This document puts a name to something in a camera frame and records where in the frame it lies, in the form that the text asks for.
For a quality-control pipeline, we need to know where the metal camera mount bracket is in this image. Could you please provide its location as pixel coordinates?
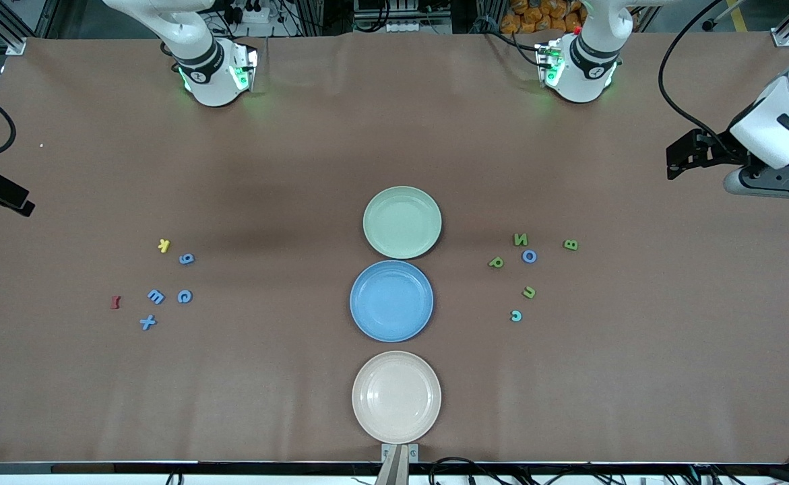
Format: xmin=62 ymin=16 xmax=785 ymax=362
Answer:
xmin=375 ymin=443 xmax=419 ymax=485

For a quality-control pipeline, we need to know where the black cable bundle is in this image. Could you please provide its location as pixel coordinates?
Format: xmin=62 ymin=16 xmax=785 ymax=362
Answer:
xmin=542 ymin=453 xmax=789 ymax=485

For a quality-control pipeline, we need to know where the blue plate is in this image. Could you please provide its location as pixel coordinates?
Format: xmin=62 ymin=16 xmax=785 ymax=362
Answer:
xmin=350 ymin=260 xmax=435 ymax=343

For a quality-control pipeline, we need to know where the black cable loop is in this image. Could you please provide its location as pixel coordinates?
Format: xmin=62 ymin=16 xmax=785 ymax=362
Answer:
xmin=429 ymin=457 xmax=503 ymax=485

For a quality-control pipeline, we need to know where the orange bags pile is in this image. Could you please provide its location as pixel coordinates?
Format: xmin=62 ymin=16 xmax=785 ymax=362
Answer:
xmin=500 ymin=0 xmax=587 ymax=34

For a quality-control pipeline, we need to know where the green plate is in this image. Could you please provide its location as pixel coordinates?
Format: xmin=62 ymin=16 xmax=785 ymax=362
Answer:
xmin=362 ymin=186 xmax=443 ymax=260

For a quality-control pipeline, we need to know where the brown table cover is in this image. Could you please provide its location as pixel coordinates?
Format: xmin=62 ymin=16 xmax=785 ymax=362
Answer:
xmin=0 ymin=30 xmax=789 ymax=465

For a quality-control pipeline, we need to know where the beige plate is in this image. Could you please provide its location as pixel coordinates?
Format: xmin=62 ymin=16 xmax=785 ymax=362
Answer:
xmin=352 ymin=350 xmax=442 ymax=445

